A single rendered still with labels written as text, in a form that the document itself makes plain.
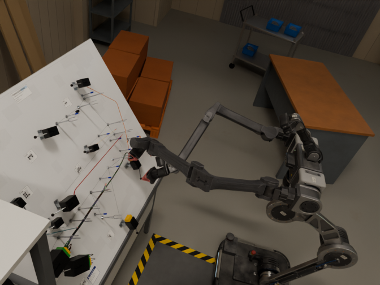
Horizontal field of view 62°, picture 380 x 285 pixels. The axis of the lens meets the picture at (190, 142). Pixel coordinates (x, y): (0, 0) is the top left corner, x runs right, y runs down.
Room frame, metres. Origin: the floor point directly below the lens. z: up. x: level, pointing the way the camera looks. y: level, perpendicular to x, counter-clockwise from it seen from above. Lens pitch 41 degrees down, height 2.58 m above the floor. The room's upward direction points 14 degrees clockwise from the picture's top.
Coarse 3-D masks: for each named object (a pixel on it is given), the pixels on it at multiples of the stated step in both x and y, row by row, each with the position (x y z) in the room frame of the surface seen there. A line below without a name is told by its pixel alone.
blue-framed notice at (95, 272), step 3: (93, 267) 0.75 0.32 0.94; (96, 267) 0.75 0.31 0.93; (93, 270) 0.73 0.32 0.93; (96, 270) 0.74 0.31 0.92; (99, 270) 0.75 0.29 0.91; (90, 273) 0.71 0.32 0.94; (93, 273) 0.72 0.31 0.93; (96, 273) 0.73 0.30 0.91; (99, 273) 0.74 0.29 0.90; (90, 276) 0.70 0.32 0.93; (93, 276) 0.71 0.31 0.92; (96, 276) 0.72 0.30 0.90; (90, 279) 0.69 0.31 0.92; (93, 279) 0.70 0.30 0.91; (90, 282) 0.68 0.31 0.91; (93, 282) 0.69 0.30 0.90
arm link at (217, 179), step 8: (192, 176) 1.02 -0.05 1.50; (200, 176) 1.00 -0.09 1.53; (208, 176) 0.98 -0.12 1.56; (216, 176) 1.03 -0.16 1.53; (200, 184) 0.98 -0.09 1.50; (208, 184) 0.97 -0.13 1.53; (216, 184) 0.99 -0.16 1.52; (224, 184) 1.00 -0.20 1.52; (232, 184) 1.02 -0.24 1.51; (240, 184) 1.04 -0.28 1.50; (248, 184) 1.06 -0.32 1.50; (256, 184) 1.08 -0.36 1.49; (264, 184) 1.10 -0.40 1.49; (272, 184) 1.11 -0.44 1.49; (256, 192) 1.06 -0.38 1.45; (272, 200) 1.08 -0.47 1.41
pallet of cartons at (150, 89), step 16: (128, 32) 3.99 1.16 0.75; (112, 48) 3.46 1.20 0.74; (128, 48) 3.56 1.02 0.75; (144, 48) 3.78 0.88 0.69; (112, 64) 3.08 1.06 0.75; (128, 64) 3.17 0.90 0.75; (144, 64) 3.80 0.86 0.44; (160, 64) 3.91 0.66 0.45; (128, 80) 2.97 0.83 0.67; (144, 80) 3.41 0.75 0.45; (160, 80) 3.52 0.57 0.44; (128, 96) 2.99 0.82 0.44; (144, 96) 3.07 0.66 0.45; (160, 96) 3.16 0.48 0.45; (144, 112) 2.93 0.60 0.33; (160, 112) 2.94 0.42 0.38; (144, 128) 2.90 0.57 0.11; (160, 128) 3.10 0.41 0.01
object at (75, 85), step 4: (76, 80) 1.37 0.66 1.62; (80, 80) 1.36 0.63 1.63; (84, 80) 1.37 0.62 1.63; (88, 80) 1.40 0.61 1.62; (72, 84) 1.38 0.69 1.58; (76, 84) 1.33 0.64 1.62; (80, 84) 1.35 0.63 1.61; (84, 84) 1.36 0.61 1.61; (88, 84) 1.38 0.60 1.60; (76, 88) 1.39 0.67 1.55
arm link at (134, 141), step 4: (132, 140) 1.28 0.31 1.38; (136, 140) 1.27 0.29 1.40; (140, 140) 1.29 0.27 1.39; (152, 140) 1.30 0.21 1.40; (156, 140) 1.32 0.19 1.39; (132, 144) 1.27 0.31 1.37; (136, 144) 1.25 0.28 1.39; (140, 144) 1.26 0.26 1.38; (144, 144) 1.28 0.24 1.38; (148, 144) 1.30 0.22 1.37; (144, 148) 1.27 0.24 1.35; (148, 148) 1.29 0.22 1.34
